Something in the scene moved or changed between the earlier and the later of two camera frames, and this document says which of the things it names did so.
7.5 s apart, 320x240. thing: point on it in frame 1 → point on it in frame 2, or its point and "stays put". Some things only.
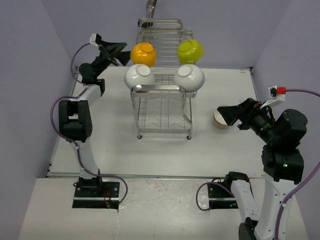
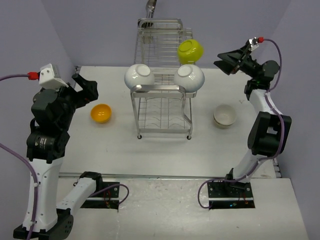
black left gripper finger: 111,48 → 83,82
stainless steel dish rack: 164,107 stays put
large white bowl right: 190,77 stays put
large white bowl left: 139,74 stays put
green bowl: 190,51 stays put
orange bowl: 143,53 → 101,113
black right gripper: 246,111 → 234,57
